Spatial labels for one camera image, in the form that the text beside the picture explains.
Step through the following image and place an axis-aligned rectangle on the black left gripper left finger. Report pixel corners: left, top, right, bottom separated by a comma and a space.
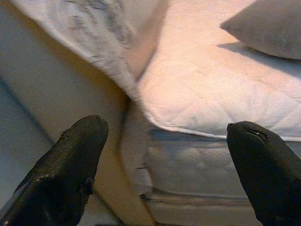
0, 114, 109, 226

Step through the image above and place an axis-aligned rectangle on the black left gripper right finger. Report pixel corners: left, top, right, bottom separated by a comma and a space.
226, 121, 301, 226

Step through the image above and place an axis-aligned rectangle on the grey bed mattress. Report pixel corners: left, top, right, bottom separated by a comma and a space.
122, 127, 301, 226

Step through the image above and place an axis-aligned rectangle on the white quilted mattress pad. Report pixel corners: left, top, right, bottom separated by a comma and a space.
136, 0, 301, 142

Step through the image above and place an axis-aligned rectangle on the grey mottled fluffy blanket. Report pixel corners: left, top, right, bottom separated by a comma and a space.
14, 0, 170, 99

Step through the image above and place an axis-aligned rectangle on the grey printed pillow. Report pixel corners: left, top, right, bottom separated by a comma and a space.
220, 0, 301, 60

